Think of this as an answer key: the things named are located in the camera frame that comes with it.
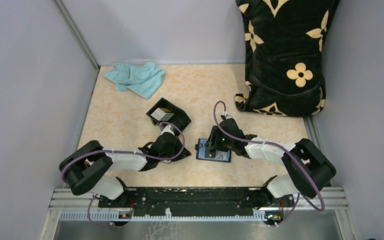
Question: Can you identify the blue leather card holder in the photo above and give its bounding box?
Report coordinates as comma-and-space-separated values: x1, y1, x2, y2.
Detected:
195, 138, 232, 163

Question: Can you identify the black plastic card box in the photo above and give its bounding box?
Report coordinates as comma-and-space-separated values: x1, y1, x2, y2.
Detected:
146, 97, 192, 131

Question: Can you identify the grey credit card stack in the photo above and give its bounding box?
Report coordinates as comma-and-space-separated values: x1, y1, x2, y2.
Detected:
150, 107, 174, 122

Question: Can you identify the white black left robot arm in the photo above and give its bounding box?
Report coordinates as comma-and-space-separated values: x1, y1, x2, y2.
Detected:
58, 132, 191, 207

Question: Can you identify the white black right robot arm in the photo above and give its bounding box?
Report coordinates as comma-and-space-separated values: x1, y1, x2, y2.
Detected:
205, 118, 337, 206

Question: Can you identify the light blue cloth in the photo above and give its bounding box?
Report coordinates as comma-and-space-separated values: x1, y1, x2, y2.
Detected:
103, 62, 166, 99

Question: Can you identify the black floral cushion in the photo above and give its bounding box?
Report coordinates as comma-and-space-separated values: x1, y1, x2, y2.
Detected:
235, 0, 339, 118

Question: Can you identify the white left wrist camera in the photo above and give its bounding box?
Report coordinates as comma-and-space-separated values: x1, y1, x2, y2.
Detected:
161, 124, 176, 136

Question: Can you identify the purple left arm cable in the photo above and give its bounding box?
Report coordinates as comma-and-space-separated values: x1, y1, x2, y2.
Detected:
60, 121, 186, 229

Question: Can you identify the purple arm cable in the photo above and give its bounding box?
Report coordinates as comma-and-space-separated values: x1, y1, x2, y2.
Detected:
60, 121, 186, 229
213, 100, 326, 213

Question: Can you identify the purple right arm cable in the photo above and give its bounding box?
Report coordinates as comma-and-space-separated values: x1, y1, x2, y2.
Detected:
213, 100, 326, 213

